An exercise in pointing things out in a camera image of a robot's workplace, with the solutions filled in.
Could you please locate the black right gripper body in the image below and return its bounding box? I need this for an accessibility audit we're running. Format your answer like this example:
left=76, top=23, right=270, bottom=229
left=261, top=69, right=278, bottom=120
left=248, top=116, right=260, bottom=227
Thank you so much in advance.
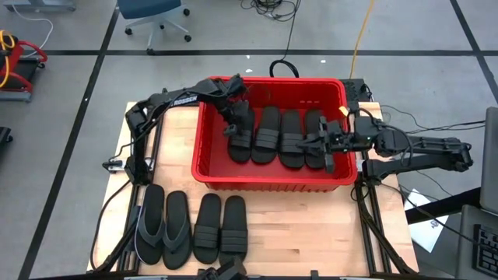
left=317, top=115, right=356, bottom=174

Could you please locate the blue office chair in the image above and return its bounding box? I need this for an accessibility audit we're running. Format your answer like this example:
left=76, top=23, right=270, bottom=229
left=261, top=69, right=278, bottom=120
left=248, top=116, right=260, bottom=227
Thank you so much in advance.
left=116, top=0, right=193, bottom=54

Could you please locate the white paper sheet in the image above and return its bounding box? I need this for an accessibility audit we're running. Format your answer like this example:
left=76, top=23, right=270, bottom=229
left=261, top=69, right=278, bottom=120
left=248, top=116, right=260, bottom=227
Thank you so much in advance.
left=404, top=188, right=449, bottom=254

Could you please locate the red plastic bin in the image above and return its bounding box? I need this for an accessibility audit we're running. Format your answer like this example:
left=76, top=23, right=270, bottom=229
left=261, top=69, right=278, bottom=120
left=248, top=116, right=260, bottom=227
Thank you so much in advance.
left=190, top=75, right=359, bottom=194

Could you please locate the black coiled cable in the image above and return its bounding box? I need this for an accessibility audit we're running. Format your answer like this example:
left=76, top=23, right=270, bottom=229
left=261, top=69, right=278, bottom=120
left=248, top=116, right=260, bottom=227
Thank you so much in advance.
left=268, top=15, right=303, bottom=79

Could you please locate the black cable bundle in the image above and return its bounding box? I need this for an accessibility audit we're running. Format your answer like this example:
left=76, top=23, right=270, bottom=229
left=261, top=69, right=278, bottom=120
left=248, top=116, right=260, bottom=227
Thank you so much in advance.
left=240, top=0, right=303, bottom=23

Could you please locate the grey desk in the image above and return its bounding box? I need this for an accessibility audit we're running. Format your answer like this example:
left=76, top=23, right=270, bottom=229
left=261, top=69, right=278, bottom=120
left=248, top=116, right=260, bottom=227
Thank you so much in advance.
left=455, top=204, right=498, bottom=280

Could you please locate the white cable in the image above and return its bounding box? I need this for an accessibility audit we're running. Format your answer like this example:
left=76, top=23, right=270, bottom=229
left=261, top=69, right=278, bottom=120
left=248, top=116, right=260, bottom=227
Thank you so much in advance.
left=11, top=4, right=54, bottom=59

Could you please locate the grey platform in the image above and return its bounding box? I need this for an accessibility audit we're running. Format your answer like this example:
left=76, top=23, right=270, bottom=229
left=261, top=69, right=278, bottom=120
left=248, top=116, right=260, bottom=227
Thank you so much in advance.
left=2, top=0, right=77, bottom=12

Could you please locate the black bar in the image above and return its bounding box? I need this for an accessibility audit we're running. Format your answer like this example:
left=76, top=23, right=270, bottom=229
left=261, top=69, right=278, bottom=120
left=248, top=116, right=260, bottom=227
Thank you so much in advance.
left=404, top=186, right=483, bottom=226

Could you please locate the grey monitor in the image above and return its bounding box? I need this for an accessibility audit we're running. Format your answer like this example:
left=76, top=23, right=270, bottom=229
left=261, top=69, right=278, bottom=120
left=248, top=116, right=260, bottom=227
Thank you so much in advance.
left=479, top=107, right=498, bottom=215

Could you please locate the black keyboard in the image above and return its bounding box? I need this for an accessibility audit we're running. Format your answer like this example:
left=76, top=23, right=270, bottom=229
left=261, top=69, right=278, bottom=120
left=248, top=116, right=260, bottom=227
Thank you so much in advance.
left=472, top=223, right=498, bottom=279

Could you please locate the black perforated box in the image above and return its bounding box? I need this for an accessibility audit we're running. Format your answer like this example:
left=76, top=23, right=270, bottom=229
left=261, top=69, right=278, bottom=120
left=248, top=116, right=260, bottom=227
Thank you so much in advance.
left=338, top=79, right=371, bottom=103

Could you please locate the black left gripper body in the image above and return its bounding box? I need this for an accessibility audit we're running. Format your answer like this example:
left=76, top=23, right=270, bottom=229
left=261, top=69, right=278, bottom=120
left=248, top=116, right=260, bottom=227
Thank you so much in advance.
left=222, top=99, right=256, bottom=138

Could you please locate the black rubber slide sandal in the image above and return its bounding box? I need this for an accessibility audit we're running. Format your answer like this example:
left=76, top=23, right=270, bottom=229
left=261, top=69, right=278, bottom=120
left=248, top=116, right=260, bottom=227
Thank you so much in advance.
left=193, top=193, right=222, bottom=264
left=278, top=110, right=307, bottom=170
left=227, top=108, right=257, bottom=163
left=304, top=109, right=330, bottom=170
left=218, top=195, right=249, bottom=268
left=251, top=106, right=282, bottom=165

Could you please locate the yellow cable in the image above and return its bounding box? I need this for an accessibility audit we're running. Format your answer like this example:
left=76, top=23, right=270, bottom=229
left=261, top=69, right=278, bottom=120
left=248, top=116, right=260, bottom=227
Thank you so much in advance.
left=349, top=0, right=377, bottom=80

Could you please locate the black power cable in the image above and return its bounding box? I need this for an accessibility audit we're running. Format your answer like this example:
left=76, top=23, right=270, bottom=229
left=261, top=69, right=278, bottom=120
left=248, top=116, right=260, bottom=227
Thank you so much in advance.
left=89, top=180, right=132, bottom=272

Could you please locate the dark grey flip-flop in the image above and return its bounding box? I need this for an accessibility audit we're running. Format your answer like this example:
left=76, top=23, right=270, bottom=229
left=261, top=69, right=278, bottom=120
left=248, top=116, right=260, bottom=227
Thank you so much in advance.
left=134, top=184, right=167, bottom=266
left=162, top=190, right=193, bottom=271

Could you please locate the thin black cable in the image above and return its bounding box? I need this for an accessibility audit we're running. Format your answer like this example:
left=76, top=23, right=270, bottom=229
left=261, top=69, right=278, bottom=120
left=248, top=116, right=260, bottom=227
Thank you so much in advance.
left=379, top=103, right=487, bottom=135

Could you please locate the red cart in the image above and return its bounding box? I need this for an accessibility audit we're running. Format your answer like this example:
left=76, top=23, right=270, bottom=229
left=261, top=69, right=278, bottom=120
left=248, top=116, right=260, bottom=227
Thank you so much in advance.
left=0, top=30, right=49, bottom=103

